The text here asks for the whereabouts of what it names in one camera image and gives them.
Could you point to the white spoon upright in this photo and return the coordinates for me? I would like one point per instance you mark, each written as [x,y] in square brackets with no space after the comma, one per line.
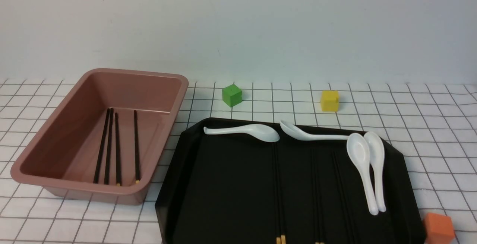
[359,154]
[377,158]

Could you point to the black chopstick tray right pair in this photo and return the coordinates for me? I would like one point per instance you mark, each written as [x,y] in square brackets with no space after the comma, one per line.
[316,225]
[337,221]

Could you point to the black chopstick in bin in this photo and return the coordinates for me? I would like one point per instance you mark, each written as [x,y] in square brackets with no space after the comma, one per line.
[108,147]
[101,149]
[137,149]
[118,151]

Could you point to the white spoon upright left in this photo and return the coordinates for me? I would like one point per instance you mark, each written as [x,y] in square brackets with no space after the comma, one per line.
[359,154]

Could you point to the black chopstick in bin rightmost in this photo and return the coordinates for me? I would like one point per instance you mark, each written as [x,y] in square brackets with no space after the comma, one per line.
[137,149]

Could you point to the black chopstick tray pair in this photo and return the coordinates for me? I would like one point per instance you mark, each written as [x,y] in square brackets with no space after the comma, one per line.
[279,195]
[275,190]
[316,225]
[337,221]

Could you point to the white spoon upright right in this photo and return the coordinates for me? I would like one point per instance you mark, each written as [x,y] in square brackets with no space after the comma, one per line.
[377,158]

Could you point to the pink rectangular plastic bin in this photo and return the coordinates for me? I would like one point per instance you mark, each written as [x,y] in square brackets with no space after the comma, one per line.
[62,155]

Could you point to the black chopstick tray left pair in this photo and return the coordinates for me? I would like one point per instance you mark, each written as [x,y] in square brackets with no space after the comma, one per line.
[279,195]
[275,190]

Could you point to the white spoon far left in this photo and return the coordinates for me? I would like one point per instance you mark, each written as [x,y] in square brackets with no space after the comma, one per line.
[259,131]

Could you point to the white spoon horizontal middle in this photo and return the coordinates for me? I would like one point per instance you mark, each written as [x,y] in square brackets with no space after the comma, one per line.
[296,133]

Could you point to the yellow cube block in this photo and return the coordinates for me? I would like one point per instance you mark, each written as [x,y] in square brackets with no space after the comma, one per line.
[329,101]

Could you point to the black rectangular serving tray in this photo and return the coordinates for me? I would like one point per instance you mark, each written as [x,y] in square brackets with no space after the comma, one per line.
[219,190]

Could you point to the green cube block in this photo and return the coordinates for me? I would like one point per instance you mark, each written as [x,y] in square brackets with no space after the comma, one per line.
[232,95]

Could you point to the black chopstick in bin leftmost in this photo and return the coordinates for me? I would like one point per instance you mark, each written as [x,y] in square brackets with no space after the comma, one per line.
[101,149]

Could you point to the orange cube block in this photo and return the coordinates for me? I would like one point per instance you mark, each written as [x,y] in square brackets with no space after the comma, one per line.
[439,228]

